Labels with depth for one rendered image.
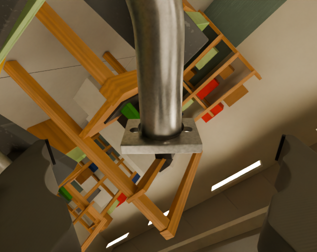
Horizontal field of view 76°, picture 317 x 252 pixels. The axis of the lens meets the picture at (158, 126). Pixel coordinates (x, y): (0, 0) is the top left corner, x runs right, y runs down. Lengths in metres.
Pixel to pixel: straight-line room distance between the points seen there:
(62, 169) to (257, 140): 6.53
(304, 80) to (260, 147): 2.14
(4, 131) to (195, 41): 0.18
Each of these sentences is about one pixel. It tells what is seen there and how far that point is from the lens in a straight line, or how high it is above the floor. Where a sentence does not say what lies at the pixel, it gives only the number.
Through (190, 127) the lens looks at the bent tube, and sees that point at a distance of 0.16.
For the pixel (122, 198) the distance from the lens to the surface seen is 6.03.
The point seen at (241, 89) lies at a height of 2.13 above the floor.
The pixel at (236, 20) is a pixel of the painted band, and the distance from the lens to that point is 6.03.
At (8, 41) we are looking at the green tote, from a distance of 0.35.
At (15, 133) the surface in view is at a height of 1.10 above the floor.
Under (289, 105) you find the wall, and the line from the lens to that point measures 6.39.
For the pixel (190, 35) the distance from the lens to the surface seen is 0.17.
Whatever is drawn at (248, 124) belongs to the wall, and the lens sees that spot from 6.46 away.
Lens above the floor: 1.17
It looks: 2 degrees up
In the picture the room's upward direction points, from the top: 137 degrees clockwise
